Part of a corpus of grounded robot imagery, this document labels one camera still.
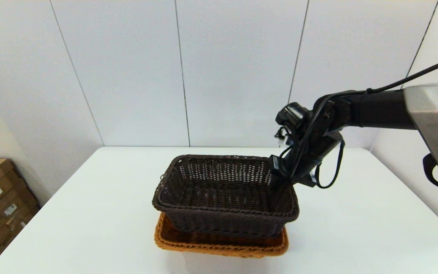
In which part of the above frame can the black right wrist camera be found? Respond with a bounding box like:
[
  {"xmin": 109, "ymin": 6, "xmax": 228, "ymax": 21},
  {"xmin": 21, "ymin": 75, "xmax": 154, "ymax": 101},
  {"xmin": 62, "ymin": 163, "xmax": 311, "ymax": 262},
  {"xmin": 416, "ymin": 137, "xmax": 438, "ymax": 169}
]
[{"xmin": 274, "ymin": 102, "xmax": 313, "ymax": 147}]

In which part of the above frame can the dark brown wicker basket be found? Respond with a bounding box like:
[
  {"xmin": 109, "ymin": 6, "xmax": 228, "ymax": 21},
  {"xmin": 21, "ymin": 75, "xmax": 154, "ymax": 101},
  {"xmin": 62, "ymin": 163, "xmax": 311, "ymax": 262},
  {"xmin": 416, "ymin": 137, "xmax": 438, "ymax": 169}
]
[{"xmin": 152, "ymin": 154, "xmax": 300, "ymax": 239}]

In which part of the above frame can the orange wicker basket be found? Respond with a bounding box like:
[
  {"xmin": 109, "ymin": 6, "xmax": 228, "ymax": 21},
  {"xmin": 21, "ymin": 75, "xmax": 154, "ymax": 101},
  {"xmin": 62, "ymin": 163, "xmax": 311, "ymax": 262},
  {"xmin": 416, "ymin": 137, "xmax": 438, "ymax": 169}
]
[{"xmin": 154, "ymin": 212, "xmax": 289, "ymax": 258}]

